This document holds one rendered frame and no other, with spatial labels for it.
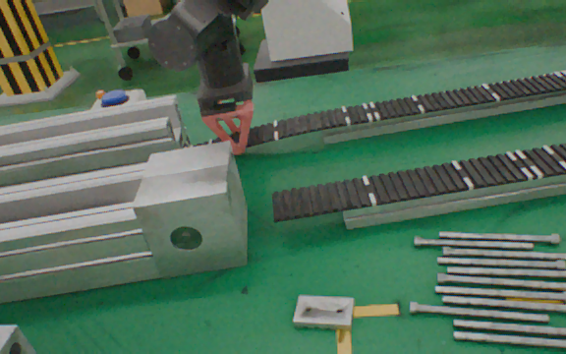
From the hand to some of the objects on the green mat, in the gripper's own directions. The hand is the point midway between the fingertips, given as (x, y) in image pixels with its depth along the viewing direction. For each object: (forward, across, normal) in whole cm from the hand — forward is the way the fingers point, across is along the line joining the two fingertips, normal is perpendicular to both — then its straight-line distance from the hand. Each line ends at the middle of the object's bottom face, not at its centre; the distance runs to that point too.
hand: (238, 139), depth 67 cm
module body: (+2, 0, +48) cm, 48 cm away
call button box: (+2, +12, +20) cm, 24 cm away
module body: (+2, -19, +48) cm, 52 cm away
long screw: (+2, -34, -24) cm, 41 cm away
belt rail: (+2, +1, -60) cm, 60 cm away
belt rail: (+2, -18, -60) cm, 63 cm away
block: (+2, -17, +4) cm, 18 cm away
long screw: (+2, -29, -24) cm, 38 cm away
